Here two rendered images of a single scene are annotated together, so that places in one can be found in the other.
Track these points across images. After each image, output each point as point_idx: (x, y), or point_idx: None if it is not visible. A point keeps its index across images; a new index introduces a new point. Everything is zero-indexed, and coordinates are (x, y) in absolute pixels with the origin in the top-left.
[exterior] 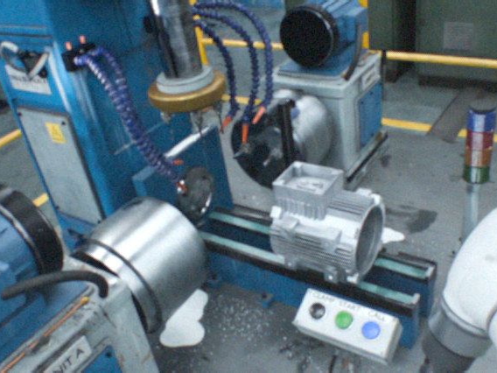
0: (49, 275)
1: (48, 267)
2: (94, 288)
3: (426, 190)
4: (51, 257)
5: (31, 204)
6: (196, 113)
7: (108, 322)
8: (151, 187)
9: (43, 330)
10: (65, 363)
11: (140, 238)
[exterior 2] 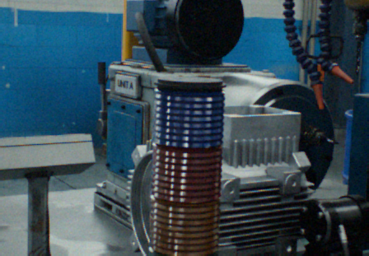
0: (138, 15)
1: (167, 30)
2: (174, 72)
3: None
4: (169, 23)
5: None
6: (352, 15)
7: (152, 93)
8: (359, 112)
9: (147, 64)
10: (125, 83)
11: (229, 83)
